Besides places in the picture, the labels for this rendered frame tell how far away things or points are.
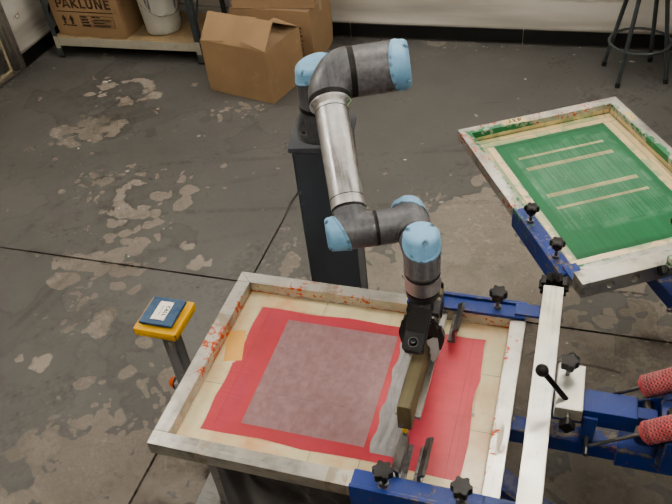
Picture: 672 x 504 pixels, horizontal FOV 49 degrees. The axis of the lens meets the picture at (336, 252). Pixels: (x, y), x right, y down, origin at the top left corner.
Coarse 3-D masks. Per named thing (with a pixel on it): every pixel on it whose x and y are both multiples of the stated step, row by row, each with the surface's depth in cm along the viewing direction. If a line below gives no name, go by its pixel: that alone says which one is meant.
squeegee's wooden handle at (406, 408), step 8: (424, 352) 162; (416, 360) 161; (424, 360) 161; (408, 368) 160; (416, 368) 159; (424, 368) 163; (408, 376) 158; (416, 376) 157; (424, 376) 164; (408, 384) 156; (416, 384) 156; (408, 392) 155; (416, 392) 156; (400, 400) 153; (408, 400) 153; (416, 400) 158; (400, 408) 152; (408, 408) 152; (416, 408) 159; (400, 416) 154; (408, 416) 153; (400, 424) 156; (408, 424) 155
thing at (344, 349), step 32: (256, 320) 200; (288, 320) 199; (320, 320) 198; (352, 320) 197; (256, 352) 192; (288, 352) 190; (320, 352) 189; (352, 352) 188; (384, 352) 187; (448, 352) 186; (480, 352) 185; (384, 384) 180; (448, 384) 178
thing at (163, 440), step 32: (256, 288) 208; (288, 288) 204; (320, 288) 202; (352, 288) 201; (224, 320) 196; (480, 320) 191; (512, 320) 187; (512, 352) 179; (192, 384) 181; (512, 384) 172; (512, 416) 169; (160, 448) 169; (192, 448) 167; (224, 448) 166; (288, 480) 162; (320, 480) 158
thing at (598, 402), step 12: (588, 396) 161; (600, 396) 161; (612, 396) 161; (624, 396) 160; (552, 408) 162; (588, 408) 159; (600, 408) 159; (612, 408) 158; (624, 408) 158; (636, 408) 158; (600, 420) 159; (612, 420) 158; (624, 420) 157; (636, 420) 156
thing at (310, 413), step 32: (224, 384) 184; (256, 384) 184; (288, 384) 183; (320, 384) 182; (352, 384) 181; (224, 416) 177; (256, 416) 176; (288, 416) 175; (320, 416) 174; (352, 416) 174; (448, 416) 171; (320, 448) 168; (352, 448) 167; (416, 448) 166; (448, 448) 165
